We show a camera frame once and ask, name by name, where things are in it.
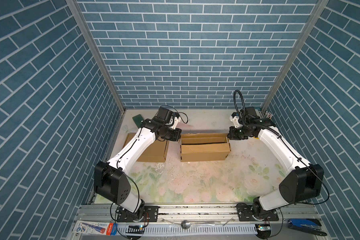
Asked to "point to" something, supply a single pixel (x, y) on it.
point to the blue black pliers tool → (308, 225)
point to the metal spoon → (186, 224)
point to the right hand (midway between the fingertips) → (226, 134)
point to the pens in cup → (268, 115)
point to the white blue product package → (95, 228)
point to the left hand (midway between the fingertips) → (181, 136)
